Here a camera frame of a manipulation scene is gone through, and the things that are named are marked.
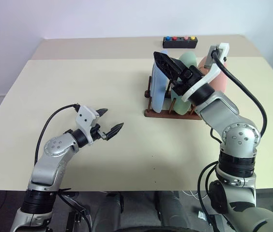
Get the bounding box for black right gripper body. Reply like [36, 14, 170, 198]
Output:
[169, 65, 204, 97]

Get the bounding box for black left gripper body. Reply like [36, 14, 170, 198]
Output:
[90, 123, 110, 144]

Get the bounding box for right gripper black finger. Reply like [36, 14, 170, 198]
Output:
[169, 57, 188, 73]
[153, 51, 182, 82]

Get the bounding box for green plate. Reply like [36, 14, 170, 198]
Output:
[170, 52, 198, 116]

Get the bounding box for blue plate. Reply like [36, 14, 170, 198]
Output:
[150, 49, 169, 114]

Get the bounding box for pink plate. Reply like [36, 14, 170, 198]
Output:
[197, 56, 229, 94]

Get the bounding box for wooden dish rack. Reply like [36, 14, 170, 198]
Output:
[143, 75, 204, 121]

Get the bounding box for black button box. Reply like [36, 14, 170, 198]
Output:
[163, 36, 198, 49]

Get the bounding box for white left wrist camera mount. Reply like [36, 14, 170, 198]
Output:
[75, 105, 101, 146]

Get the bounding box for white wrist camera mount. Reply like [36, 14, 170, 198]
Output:
[75, 105, 101, 146]
[181, 43, 229, 102]

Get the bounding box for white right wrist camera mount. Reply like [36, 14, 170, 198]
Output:
[181, 43, 229, 102]

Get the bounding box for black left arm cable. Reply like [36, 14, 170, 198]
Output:
[34, 103, 80, 168]

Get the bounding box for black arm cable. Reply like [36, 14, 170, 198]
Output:
[34, 103, 80, 168]
[210, 49, 267, 144]

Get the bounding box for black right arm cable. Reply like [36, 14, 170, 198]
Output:
[210, 49, 267, 144]

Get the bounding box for white floor cable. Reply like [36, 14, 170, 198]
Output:
[182, 190, 200, 198]

